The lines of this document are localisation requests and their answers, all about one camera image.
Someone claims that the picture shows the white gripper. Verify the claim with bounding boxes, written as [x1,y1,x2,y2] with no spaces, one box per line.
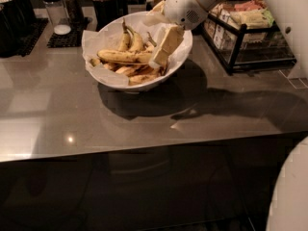
[142,0,211,68]

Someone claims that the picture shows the black mat far left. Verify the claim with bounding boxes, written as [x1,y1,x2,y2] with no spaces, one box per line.
[16,18,48,57]

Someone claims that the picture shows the front bottom yellow banana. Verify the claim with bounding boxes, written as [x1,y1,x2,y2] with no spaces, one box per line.
[129,74,157,86]

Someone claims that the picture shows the lower middle yellow banana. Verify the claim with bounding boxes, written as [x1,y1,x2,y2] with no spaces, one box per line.
[116,65,141,77]

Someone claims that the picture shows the right curved yellow banana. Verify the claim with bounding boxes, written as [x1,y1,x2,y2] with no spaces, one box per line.
[145,33,168,72]

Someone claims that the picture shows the black canister left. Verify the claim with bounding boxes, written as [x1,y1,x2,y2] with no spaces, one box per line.
[0,0,37,57]

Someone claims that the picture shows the white sugar packets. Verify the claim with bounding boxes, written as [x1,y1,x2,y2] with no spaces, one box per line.
[204,3,233,50]

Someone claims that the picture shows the green sweetener packets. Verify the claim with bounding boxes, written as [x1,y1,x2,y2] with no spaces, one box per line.
[263,9,274,27]

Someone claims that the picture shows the dark pepper shaker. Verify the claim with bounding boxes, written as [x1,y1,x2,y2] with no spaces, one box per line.
[64,0,84,24]

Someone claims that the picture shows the white oval bowl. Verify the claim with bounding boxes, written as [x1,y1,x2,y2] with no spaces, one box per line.
[84,11,193,93]

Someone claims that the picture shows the upright left yellow banana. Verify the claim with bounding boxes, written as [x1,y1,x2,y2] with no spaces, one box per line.
[118,21,131,51]

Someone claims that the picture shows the small left banana tip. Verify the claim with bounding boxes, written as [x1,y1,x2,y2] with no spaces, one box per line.
[90,59,101,67]

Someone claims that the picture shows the upright middle yellow banana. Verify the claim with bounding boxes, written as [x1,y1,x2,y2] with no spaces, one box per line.
[127,26,143,51]

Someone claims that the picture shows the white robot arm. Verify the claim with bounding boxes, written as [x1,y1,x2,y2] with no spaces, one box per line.
[143,0,308,231]

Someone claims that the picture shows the upright yellow banana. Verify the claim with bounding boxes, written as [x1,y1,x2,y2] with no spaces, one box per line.
[118,21,131,51]
[127,26,143,51]

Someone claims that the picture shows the black wire condiment rack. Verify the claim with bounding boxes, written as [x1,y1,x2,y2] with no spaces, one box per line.
[202,3,296,74]

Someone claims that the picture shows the black cup of stir sticks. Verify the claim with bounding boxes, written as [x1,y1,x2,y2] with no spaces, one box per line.
[91,0,118,31]

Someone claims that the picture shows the pink sweetener packets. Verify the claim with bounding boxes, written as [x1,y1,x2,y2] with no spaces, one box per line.
[234,1,260,12]

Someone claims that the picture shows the glass sugar shaker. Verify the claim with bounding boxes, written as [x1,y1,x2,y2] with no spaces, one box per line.
[42,0,71,36]

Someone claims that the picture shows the white paper bowl liner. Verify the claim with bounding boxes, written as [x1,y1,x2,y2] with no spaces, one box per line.
[80,9,193,87]

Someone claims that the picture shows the long top yellow banana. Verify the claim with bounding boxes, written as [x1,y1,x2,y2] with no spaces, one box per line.
[97,49,151,64]

